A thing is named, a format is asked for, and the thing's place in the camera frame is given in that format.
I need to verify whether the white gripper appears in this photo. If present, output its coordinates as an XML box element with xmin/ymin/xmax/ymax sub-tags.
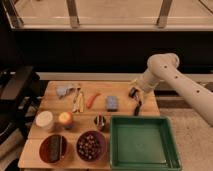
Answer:
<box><xmin>128</xmin><ymin>78</ymin><xmax>145</xmax><ymax>101</ymax></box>

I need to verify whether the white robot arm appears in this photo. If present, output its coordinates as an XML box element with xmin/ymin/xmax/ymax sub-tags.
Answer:
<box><xmin>133</xmin><ymin>53</ymin><xmax>213</xmax><ymax>127</ymax></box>

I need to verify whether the blue sponge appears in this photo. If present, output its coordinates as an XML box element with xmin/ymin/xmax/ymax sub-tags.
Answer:
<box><xmin>106</xmin><ymin>96</ymin><xmax>118</xmax><ymax>112</ymax></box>

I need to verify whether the small metal cup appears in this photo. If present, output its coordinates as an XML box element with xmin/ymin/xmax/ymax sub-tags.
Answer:
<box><xmin>94</xmin><ymin>115</ymin><xmax>106</xmax><ymax>131</ymax></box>

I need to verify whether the green plastic tray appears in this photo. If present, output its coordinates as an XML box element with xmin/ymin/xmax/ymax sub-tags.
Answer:
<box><xmin>110</xmin><ymin>116</ymin><xmax>182</xmax><ymax>171</ymax></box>

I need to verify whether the brown bowl with nuts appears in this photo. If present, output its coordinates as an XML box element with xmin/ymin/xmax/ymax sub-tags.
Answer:
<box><xmin>76</xmin><ymin>130</ymin><xmax>107</xmax><ymax>162</ymax></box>

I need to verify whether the red yellow apple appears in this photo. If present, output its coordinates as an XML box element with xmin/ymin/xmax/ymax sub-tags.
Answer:
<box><xmin>58</xmin><ymin>112</ymin><xmax>73</xmax><ymax>126</ymax></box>

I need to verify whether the crumpled grey cloth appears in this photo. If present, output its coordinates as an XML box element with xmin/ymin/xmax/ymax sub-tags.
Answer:
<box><xmin>56</xmin><ymin>84</ymin><xmax>78</xmax><ymax>99</ymax></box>

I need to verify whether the white round container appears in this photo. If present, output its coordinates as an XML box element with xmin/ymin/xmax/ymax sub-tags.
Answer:
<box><xmin>35</xmin><ymin>111</ymin><xmax>54</xmax><ymax>132</ymax></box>

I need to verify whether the brown bowl with sponge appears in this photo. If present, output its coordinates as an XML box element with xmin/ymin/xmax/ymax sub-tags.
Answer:
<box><xmin>39</xmin><ymin>134</ymin><xmax>67</xmax><ymax>164</ymax></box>

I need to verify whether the black equipment at left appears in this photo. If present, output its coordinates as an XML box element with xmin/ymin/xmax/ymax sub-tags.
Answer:
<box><xmin>0</xmin><ymin>66</ymin><xmax>39</xmax><ymax>145</ymax></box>

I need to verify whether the black handled tool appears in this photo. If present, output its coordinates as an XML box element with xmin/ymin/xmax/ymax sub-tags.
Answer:
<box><xmin>134</xmin><ymin>101</ymin><xmax>142</xmax><ymax>116</ymax></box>

